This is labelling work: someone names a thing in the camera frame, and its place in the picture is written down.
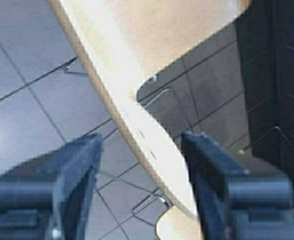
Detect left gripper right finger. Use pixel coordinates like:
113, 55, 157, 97
181, 131, 293, 240

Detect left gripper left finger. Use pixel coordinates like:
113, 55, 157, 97
0, 133, 103, 240

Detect wooden chair square cutouts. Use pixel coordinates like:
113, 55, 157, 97
49, 0, 251, 240

